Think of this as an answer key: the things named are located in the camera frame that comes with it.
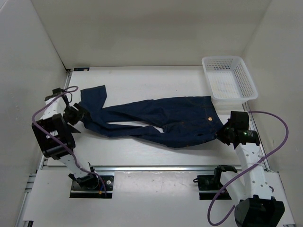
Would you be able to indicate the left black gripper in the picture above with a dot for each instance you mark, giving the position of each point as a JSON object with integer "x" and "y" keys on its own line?
{"x": 81, "y": 113}

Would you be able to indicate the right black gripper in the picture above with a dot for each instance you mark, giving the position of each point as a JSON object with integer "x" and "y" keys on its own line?
{"x": 219, "y": 135}

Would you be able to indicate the dark blue denim trousers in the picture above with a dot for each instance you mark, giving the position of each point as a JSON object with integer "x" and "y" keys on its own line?
{"x": 175, "y": 122}

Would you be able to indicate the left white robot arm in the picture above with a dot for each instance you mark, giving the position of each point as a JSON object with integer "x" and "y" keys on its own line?
{"x": 64, "y": 153}

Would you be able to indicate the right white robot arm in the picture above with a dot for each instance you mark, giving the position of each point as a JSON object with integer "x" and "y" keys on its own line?
{"x": 254, "y": 203}

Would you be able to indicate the white plastic mesh basket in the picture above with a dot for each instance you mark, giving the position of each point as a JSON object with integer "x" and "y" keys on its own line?
{"x": 229, "y": 80}

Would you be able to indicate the aluminium left frame rail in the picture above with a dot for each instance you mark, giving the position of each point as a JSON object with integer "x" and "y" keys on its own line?
{"x": 43, "y": 125}

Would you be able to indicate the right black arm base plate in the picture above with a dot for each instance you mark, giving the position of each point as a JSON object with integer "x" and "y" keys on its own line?
{"x": 207, "y": 186}

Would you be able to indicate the black corner bracket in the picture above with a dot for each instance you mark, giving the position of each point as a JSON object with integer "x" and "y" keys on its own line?
{"x": 81, "y": 69}

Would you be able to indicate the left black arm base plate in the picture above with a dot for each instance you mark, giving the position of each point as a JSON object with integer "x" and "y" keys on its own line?
{"x": 90, "y": 187}

